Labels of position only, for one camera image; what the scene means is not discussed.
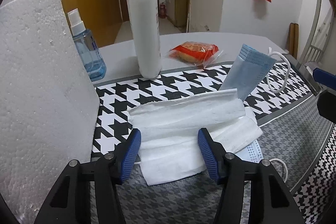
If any white tissue paper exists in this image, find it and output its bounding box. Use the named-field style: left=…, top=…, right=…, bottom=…
left=129, top=89, right=263, bottom=186

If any metal bunk bed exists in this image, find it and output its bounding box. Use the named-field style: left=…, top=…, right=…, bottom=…
left=299, top=0, right=335, bottom=65

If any houndstooth table mat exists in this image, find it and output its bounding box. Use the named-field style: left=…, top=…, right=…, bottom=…
left=92, top=63, right=335, bottom=223

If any white styrofoam box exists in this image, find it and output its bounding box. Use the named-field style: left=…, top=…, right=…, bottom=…
left=1, top=0, right=99, bottom=223

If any red snack packet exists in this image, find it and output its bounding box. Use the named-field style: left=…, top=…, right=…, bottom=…
left=167, top=42, right=223, bottom=68

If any blue spray bottle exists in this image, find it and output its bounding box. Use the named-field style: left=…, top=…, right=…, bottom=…
left=68, top=9, right=106, bottom=82

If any red fire extinguisher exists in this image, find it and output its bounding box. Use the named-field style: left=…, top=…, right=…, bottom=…
left=159, top=2, right=166, bottom=19

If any white pump lotion bottle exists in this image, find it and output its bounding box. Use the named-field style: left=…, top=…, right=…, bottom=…
left=126, top=0, right=162, bottom=79

